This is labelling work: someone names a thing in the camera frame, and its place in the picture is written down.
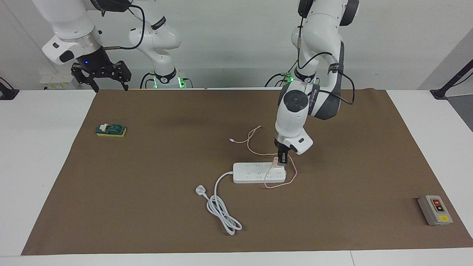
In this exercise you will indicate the white power strip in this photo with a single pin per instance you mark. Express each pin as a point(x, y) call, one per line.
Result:
point(251, 173)

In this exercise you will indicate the brown table mat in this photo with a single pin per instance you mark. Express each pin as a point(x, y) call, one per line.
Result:
point(332, 184)

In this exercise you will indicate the green knife switch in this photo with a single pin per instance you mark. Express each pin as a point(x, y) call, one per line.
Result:
point(112, 130)

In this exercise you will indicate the black table clamp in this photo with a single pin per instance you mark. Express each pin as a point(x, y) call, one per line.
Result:
point(7, 93)

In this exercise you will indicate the grey on-off switch box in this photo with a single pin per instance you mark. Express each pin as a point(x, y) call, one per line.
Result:
point(434, 210)

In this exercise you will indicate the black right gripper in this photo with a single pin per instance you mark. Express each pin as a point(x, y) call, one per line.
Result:
point(97, 66)

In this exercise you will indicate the pink charger adapter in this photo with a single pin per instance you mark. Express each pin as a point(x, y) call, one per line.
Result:
point(275, 164)

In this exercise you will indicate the white wall socket box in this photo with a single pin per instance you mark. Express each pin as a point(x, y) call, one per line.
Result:
point(55, 83)

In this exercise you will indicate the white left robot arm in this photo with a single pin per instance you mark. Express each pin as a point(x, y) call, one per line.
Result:
point(292, 122)

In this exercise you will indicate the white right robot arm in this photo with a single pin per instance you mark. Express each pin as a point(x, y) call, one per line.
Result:
point(63, 18)

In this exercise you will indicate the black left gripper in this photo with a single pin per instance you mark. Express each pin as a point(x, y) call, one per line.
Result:
point(282, 147)

